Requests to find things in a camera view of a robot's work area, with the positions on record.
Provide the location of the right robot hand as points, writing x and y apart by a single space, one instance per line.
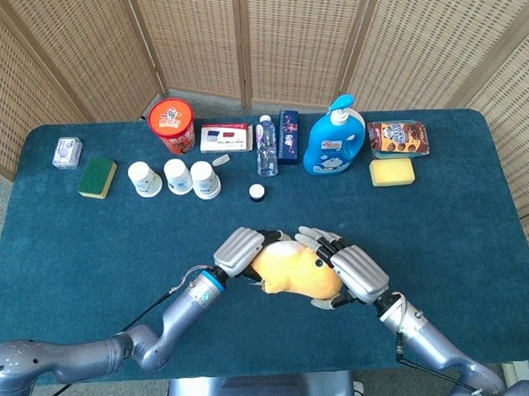
349 269

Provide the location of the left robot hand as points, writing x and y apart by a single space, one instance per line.
241 251

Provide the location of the yellow plush chick toy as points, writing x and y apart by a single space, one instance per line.
297 270

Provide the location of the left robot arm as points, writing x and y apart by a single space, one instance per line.
113 338

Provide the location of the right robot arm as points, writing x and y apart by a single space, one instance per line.
430 340

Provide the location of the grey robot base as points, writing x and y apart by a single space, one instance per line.
261 390

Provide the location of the small white-capped dark jar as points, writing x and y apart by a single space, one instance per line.
256 192

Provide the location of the white paper cup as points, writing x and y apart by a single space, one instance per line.
177 177
205 179
143 179

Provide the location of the small white eraser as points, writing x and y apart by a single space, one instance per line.
221 159

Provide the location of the clear plastic water bottle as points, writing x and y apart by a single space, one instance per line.
266 148

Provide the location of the white box with red-blue print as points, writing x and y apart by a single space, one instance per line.
226 138

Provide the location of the blue table cloth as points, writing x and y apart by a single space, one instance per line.
119 255

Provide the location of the dark blue rectangular box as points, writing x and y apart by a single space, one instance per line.
288 137

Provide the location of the blue pump detergent bottle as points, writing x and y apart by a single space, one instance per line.
334 141

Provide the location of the brown chocolate cookie package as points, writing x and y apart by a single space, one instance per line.
397 138

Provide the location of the red cylindrical snack can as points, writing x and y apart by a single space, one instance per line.
172 125

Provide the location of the green and yellow scrub sponge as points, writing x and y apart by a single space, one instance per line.
97 178

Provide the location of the small clear plastic box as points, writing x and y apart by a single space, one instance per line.
67 151

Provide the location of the woven bamboo folding screen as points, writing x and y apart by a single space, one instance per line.
259 46

